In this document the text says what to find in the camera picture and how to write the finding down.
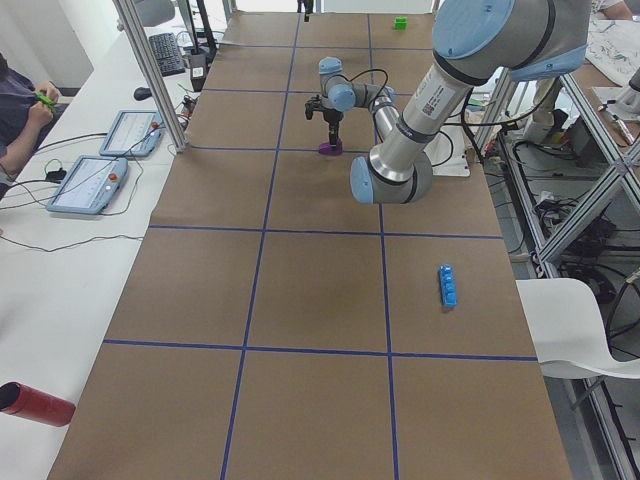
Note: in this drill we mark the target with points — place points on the green toy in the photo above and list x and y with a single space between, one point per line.
51 104

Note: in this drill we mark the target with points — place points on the teach pendant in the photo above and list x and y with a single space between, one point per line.
133 133
89 186

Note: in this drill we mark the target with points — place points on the person's forearm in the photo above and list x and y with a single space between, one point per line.
19 152

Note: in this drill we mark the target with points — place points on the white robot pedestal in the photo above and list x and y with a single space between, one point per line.
447 153

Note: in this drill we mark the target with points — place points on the aluminium frame rack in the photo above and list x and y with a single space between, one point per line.
570 202

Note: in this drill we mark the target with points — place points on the green block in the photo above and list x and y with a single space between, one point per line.
400 23

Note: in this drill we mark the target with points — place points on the red cardboard tube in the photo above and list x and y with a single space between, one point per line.
28 403

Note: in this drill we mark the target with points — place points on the person's hand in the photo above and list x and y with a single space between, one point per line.
40 114

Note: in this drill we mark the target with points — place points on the black keyboard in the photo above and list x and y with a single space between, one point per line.
167 53

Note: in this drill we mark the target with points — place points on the far teach pendant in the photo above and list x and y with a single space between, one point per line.
133 133

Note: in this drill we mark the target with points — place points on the black power adapter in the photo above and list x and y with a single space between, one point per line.
55 176

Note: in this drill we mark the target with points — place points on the purple trapezoid block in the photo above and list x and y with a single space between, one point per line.
330 149

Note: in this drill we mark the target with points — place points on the black computer mouse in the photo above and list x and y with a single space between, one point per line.
142 93

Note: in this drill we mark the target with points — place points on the near teach pendant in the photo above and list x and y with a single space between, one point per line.
89 186

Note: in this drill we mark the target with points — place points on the long blue brick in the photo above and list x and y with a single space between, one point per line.
448 286

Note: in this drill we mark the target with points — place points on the aluminium frame post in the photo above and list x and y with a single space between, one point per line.
138 40

